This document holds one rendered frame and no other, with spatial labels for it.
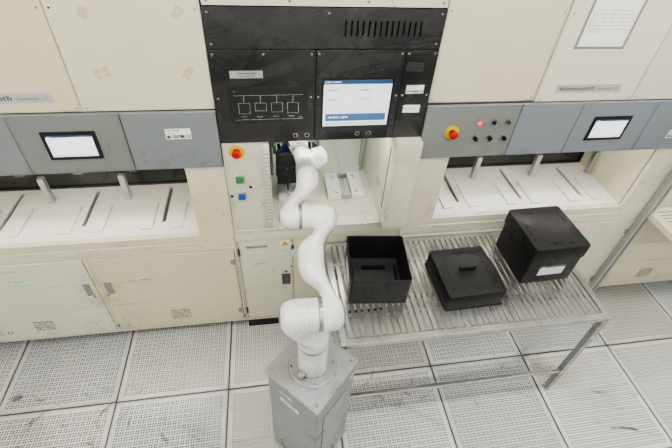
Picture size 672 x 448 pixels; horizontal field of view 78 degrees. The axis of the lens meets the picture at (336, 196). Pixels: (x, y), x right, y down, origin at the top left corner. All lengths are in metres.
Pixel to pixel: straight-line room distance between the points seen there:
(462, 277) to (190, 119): 1.40
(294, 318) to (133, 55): 1.08
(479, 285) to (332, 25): 1.31
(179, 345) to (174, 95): 1.65
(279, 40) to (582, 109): 1.40
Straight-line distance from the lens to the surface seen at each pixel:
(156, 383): 2.79
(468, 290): 2.06
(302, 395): 1.80
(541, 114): 2.14
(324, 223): 1.60
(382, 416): 2.61
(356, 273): 2.11
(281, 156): 2.18
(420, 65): 1.76
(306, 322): 1.48
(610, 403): 3.14
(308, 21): 1.61
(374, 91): 1.76
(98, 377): 2.92
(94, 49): 1.74
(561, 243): 2.25
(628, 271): 3.57
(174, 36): 1.65
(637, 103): 2.42
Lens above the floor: 2.41
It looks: 41 degrees down
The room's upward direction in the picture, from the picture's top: 4 degrees clockwise
